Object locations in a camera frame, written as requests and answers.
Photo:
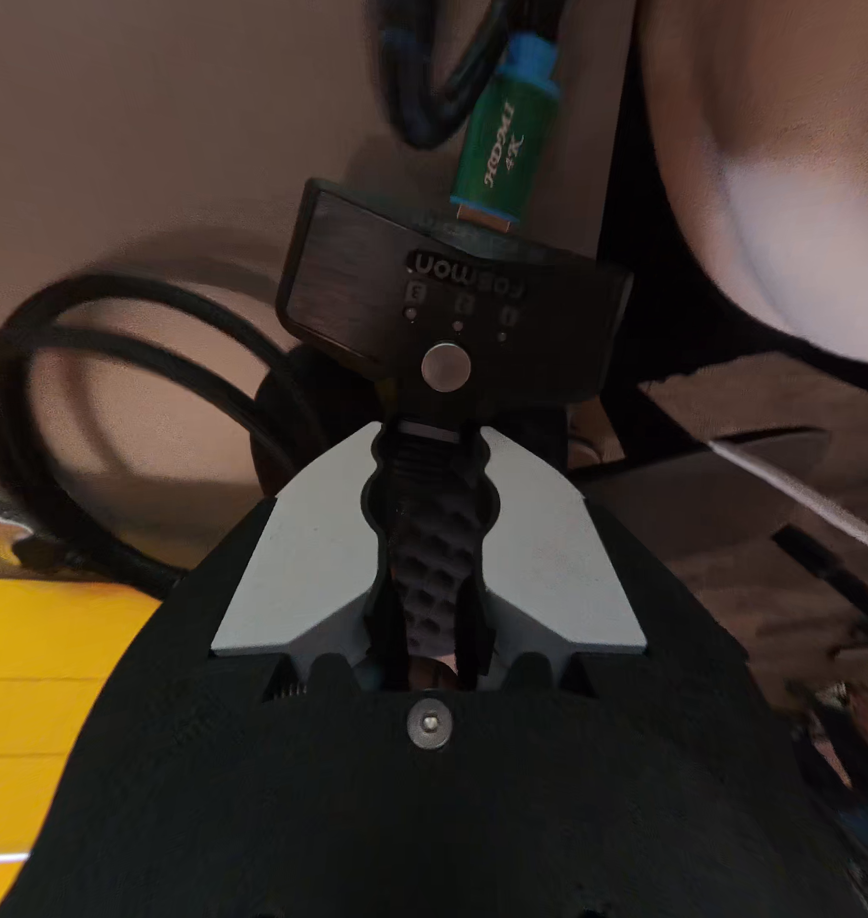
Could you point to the plain desk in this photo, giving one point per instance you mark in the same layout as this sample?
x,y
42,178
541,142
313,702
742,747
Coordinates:
x,y
154,143

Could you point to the green HDMI plug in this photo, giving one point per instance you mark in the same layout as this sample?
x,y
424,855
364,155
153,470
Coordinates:
x,y
502,150

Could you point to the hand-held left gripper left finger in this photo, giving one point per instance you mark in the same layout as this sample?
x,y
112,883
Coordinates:
x,y
297,559

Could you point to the yellow plastic bin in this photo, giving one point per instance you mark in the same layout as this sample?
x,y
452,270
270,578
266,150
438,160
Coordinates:
x,y
46,681

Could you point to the black HDMI switch box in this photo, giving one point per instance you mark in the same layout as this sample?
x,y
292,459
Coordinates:
x,y
348,287

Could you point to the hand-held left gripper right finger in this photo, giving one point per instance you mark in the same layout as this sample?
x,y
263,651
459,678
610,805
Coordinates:
x,y
548,559

